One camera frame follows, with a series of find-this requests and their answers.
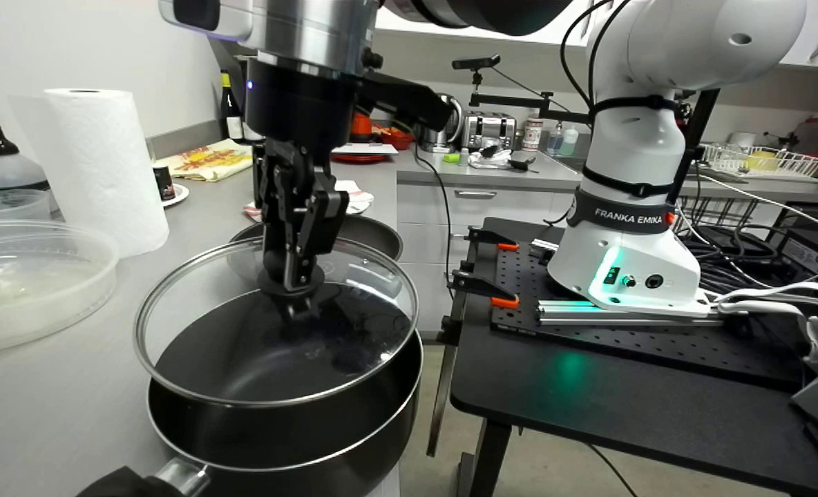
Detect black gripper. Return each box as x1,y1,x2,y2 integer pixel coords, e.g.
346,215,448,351
241,58,365,315

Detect glass pot lid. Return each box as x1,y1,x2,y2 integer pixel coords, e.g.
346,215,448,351
132,235,422,411

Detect black cooking pot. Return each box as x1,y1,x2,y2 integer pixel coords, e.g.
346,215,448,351
73,322,424,497

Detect yellow red-printed bag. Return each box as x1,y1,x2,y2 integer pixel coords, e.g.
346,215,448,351
163,138,256,185

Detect red mug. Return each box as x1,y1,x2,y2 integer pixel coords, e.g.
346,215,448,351
347,112,413,156

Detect white round plate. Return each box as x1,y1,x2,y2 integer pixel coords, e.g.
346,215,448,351
161,184,194,213

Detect dark glass bottle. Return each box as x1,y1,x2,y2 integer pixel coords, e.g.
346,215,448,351
219,70,245,145

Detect dark spice jar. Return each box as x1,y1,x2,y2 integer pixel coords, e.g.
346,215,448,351
149,160,178,206

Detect black orange-tipped clamp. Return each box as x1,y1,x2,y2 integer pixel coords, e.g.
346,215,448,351
460,225,523,257
451,269,525,315

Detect silver toaster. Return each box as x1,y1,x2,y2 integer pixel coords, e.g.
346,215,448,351
460,112,523,156

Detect white paper towel roll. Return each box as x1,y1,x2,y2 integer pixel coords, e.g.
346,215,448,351
7,87,170,259

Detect clear plastic container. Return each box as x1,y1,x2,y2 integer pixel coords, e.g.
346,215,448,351
0,213,120,360

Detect black-headed spray bottle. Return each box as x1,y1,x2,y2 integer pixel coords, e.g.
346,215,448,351
0,61,56,221

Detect black perforated robot table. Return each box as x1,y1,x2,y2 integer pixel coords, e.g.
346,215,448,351
422,213,818,497

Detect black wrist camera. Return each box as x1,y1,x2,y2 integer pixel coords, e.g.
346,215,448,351
350,70,458,132

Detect black camera on stand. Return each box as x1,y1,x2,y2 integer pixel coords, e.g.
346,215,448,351
451,52,505,76

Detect aluminium rail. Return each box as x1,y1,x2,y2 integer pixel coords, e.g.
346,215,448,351
534,295,717,326

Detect wire dish rack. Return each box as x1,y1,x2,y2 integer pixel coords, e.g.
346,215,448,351
698,138,818,185

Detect white cable bundle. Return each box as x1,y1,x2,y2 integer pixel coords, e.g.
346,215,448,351
698,277,818,326

